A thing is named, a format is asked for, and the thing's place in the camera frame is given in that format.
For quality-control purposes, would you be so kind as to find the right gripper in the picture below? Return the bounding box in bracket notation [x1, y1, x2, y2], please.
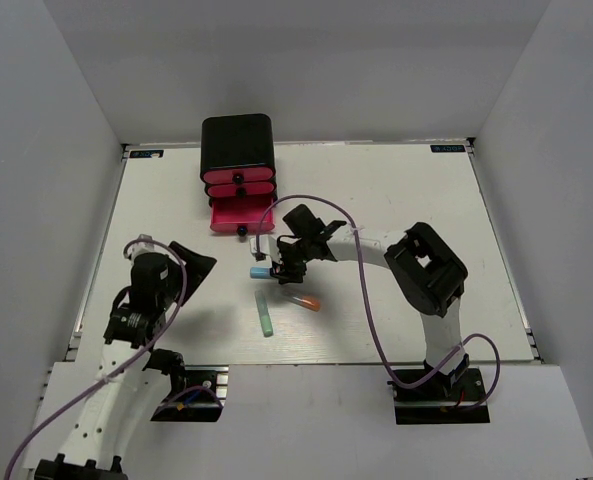
[270, 237, 315, 285]

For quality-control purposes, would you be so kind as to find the blue highlighter pen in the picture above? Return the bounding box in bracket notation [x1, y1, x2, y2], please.
[249, 267, 272, 279]

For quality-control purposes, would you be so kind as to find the pink bottom drawer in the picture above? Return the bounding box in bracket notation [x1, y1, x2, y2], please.
[210, 195, 275, 236]

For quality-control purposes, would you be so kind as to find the pink drawer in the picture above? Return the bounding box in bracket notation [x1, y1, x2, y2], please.
[210, 195, 275, 236]
[205, 181, 276, 198]
[201, 166, 275, 185]

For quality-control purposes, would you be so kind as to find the pink top drawer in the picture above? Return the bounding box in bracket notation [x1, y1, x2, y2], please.
[201, 166, 275, 185]

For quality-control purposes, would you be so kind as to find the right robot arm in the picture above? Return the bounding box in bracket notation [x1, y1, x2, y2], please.
[254, 204, 469, 399]

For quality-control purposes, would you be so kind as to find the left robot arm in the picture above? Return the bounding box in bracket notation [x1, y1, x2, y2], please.
[34, 236, 217, 479]

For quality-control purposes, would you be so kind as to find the orange capped clear highlighter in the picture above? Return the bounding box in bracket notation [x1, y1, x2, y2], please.
[276, 287, 321, 312]

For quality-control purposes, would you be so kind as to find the green highlighter pen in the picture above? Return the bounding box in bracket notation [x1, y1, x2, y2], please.
[254, 290, 274, 338]

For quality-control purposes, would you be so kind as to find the black drawer cabinet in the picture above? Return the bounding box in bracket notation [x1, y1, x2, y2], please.
[200, 113, 276, 185]

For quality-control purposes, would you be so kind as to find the left blue table label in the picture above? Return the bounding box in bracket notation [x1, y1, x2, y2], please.
[129, 149, 164, 159]

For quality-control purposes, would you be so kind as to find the blue table label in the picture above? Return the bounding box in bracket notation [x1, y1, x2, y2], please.
[129, 149, 164, 159]
[430, 144, 467, 153]

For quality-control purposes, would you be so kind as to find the right blue table label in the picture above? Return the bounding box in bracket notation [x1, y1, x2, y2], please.
[430, 144, 467, 153]

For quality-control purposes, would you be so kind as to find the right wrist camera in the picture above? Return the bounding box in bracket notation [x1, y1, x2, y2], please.
[249, 235, 281, 263]

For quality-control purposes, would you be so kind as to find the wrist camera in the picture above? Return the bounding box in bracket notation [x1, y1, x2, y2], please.
[123, 234, 155, 262]
[249, 235, 281, 263]

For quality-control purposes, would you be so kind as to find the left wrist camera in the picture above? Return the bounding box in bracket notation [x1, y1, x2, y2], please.
[123, 234, 155, 262]

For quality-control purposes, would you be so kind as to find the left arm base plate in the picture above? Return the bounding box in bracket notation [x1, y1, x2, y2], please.
[151, 366, 229, 424]

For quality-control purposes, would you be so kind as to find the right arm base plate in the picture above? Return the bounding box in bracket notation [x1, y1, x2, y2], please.
[387, 368, 490, 425]

